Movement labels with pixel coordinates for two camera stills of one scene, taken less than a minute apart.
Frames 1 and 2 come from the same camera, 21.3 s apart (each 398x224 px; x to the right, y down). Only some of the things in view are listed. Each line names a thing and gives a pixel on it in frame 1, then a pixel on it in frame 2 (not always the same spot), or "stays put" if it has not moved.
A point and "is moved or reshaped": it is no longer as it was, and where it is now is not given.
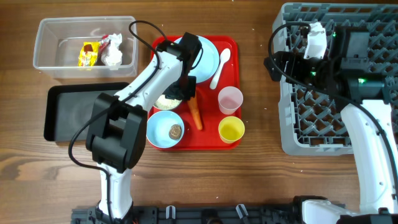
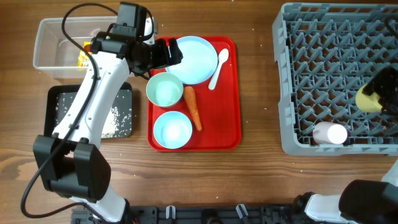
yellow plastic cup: x=231 y=129 is moved or reshaped
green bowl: x=159 y=109 is moved or reshaped
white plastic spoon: x=225 y=55 stays put
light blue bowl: x=158 y=128 is moved or reshaped
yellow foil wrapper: x=88 y=54 stays put
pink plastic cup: x=230 y=98 to x=326 y=132
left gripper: x=186 y=94 to x=163 y=60
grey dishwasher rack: x=311 y=121 stays put
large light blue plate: x=209 y=62 stays put
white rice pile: x=165 y=103 to x=114 y=122
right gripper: x=295 y=60 to x=379 y=84
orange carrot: x=193 y=104 stays put
